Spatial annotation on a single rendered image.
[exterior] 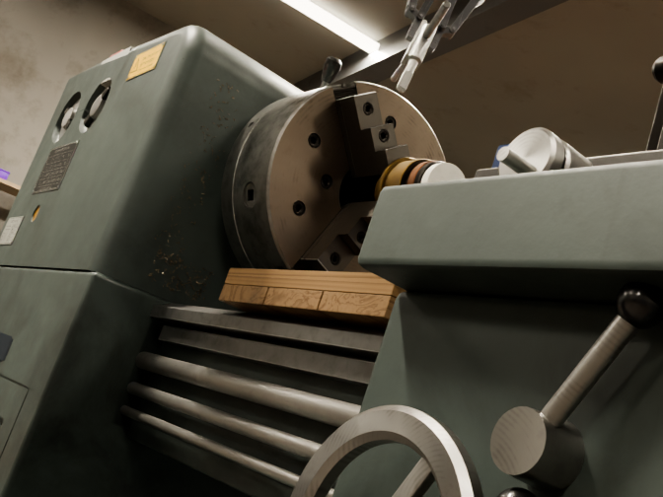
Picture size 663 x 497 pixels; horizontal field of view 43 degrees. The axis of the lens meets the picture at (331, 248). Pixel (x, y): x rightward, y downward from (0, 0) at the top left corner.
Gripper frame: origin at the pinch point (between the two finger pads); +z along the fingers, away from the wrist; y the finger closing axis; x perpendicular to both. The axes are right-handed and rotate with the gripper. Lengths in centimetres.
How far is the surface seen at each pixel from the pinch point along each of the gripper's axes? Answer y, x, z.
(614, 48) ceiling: -149, -360, -292
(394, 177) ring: -2.7, 18.5, 29.4
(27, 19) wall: 267, -569, -199
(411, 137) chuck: -4.1, 6.4, 17.7
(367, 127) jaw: 2.6, 14.2, 23.2
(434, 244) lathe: -1, 66, 53
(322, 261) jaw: 0.4, 13.1, 41.7
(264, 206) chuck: 9.8, 12.5, 38.4
